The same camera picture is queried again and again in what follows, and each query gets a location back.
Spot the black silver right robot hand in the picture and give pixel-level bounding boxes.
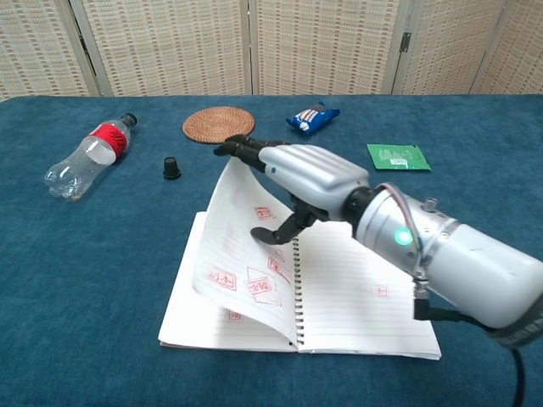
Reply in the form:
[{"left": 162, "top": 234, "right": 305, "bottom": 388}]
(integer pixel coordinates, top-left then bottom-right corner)
[{"left": 213, "top": 134, "right": 374, "bottom": 248}]

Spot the green flat sachet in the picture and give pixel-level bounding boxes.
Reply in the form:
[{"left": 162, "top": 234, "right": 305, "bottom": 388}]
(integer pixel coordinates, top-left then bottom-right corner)
[{"left": 366, "top": 142, "right": 433, "bottom": 172}]

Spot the brown spiral notebook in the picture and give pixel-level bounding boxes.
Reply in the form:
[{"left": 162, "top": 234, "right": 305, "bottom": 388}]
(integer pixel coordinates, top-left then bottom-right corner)
[{"left": 158, "top": 159, "right": 442, "bottom": 361}]

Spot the blue table cloth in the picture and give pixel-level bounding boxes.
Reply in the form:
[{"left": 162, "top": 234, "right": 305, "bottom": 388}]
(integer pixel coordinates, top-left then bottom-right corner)
[{"left": 0, "top": 93, "right": 543, "bottom": 407}]

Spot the woven bamboo folding screen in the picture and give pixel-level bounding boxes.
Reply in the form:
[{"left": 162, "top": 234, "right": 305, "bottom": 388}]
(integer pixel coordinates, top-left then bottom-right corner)
[{"left": 0, "top": 0, "right": 543, "bottom": 103}]

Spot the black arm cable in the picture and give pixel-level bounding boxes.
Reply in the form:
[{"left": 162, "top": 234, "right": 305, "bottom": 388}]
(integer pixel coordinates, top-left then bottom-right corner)
[{"left": 413, "top": 277, "right": 525, "bottom": 407}]

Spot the round woven rattan coaster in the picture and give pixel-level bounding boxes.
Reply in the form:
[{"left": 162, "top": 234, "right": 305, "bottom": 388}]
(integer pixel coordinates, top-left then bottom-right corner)
[{"left": 182, "top": 106, "right": 256, "bottom": 145}]

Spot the clear plastic bottle red label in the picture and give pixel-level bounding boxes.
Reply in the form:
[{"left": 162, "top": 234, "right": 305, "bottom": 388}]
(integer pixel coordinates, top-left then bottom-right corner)
[{"left": 42, "top": 112, "right": 139, "bottom": 204}]

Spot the small black bottle cap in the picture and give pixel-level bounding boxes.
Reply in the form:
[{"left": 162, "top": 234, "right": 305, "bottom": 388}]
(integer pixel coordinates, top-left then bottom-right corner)
[{"left": 162, "top": 156, "right": 182, "bottom": 181}]

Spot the blue snack packet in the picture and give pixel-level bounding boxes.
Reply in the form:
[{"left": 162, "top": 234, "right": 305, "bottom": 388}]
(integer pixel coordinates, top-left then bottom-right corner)
[{"left": 285, "top": 100, "right": 341, "bottom": 137}]

